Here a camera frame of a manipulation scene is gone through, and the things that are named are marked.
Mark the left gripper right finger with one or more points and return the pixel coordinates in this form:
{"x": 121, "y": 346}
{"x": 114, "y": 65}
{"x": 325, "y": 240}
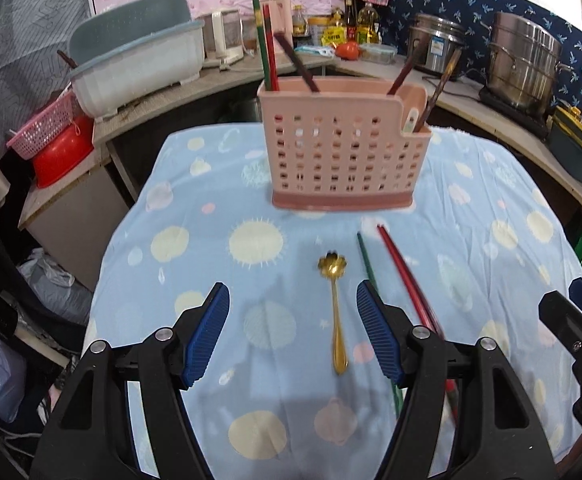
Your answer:
{"x": 498, "y": 433}

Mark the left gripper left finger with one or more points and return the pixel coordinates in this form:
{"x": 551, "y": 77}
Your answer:
{"x": 89, "y": 435}

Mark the green chopstick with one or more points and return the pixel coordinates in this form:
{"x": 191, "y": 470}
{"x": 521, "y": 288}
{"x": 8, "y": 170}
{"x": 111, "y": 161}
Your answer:
{"x": 396, "y": 392}
{"x": 259, "y": 24}

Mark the red chopstick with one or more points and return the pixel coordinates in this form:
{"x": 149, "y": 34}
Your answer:
{"x": 420, "y": 303}
{"x": 269, "y": 37}

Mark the gold flower spoon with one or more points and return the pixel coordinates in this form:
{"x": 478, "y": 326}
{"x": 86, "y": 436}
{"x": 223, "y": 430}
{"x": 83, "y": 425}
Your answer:
{"x": 332, "y": 267}

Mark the yellow teal stacked bowls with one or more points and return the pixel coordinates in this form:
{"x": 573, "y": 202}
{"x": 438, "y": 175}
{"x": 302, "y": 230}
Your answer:
{"x": 565, "y": 139}

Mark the blue patterned tablecloth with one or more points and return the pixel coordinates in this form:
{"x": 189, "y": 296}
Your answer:
{"x": 479, "y": 236}

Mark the stainless steamer pot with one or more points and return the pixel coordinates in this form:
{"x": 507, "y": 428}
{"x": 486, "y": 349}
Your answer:
{"x": 525, "y": 60}

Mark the brown chopstick right holder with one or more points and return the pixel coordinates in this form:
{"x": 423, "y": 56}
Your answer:
{"x": 448, "y": 72}

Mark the brown chopstick holder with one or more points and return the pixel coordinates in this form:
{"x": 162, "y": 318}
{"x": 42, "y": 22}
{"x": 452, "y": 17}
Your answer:
{"x": 448, "y": 72}
{"x": 411, "y": 61}

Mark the red plastic basin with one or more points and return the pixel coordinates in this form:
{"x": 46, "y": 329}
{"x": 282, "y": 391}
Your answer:
{"x": 64, "y": 153}

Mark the pink plastic basket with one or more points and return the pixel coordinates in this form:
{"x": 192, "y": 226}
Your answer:
{"x": 45, "y": 126}

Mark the brown chopstick middle holder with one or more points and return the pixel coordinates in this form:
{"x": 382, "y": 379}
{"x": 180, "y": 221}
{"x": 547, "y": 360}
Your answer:
{"x": 411, "y": 61}

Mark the silver rice cooker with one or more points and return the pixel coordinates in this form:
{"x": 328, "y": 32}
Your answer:
{"x": 436, "y": 39}

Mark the pink perforated utensil holder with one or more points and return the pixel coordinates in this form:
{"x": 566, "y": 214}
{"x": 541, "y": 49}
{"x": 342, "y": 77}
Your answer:
{"x": 350, "y": 145}

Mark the navy floral cloth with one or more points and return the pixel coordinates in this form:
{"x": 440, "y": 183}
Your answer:
{"x": 475, "y": 16}

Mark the clear food container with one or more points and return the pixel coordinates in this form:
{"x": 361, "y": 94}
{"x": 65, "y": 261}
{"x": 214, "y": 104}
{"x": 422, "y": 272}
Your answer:
{"x": 377, "y": 53}

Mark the red tomato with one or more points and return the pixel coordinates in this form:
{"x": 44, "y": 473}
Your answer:
{"x": 349, "y": 51}

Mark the cooking oil bottle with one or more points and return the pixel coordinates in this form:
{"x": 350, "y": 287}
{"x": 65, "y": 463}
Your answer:
{"x": 368, "y": 25}

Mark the brown chopstick in holder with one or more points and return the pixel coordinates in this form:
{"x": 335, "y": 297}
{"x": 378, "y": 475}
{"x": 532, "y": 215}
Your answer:
{"x": 296, "y": 61}

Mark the grey striped sheet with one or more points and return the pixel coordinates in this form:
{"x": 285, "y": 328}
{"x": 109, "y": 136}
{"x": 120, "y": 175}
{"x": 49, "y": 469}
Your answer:
{"x": 31, "y": 33}

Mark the white teal dish rack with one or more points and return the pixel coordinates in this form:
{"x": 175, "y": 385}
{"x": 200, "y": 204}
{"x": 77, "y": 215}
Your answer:
{"x": 133, "y": 50}

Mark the red chopstick in holder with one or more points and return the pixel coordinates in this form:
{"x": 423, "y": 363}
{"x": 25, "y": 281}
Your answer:
{"x": 269, "y": 37}

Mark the white glass kettle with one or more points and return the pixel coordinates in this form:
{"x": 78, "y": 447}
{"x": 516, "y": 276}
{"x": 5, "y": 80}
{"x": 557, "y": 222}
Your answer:
{"x": 222, "y": 38}

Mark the pink electric kettle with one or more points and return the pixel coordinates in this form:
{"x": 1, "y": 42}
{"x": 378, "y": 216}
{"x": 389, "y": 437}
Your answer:
{"x": 280, "y": 12}

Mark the green chopstick in holder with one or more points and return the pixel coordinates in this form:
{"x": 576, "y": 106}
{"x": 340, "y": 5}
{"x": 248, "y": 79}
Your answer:
{"x": 259, "y": 24}

